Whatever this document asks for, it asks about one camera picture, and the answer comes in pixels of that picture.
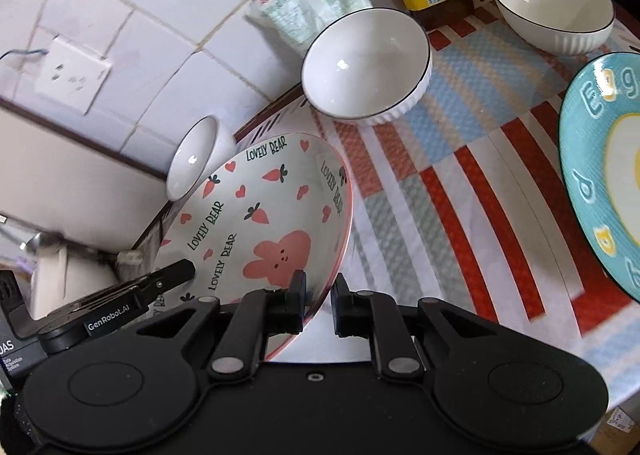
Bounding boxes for white cutting board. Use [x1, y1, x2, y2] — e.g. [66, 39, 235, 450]
[1, 100, 167, 253]

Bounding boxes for white wall socket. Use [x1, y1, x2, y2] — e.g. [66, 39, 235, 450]
[35, 37, 112, 115]

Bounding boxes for small white bowl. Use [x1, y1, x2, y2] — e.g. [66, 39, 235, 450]
[166, 116, 236, 202]

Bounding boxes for chrome faucet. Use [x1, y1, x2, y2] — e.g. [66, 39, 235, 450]
[1, 214, 64, 255]

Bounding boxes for striped checkered table mat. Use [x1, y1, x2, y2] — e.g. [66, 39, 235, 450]
[238, 0, 639, 406]

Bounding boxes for teal fried egg plate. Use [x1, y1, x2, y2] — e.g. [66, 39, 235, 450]
[559, 52, 639, 300]

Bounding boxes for pink rabbit carrot plate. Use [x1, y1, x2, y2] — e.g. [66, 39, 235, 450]
[150, 132, 355, 361]

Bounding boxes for white ribbed bowl black rim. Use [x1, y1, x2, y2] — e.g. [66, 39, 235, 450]
[495, 0, 615, 56]
[302, 7, 434, 126]

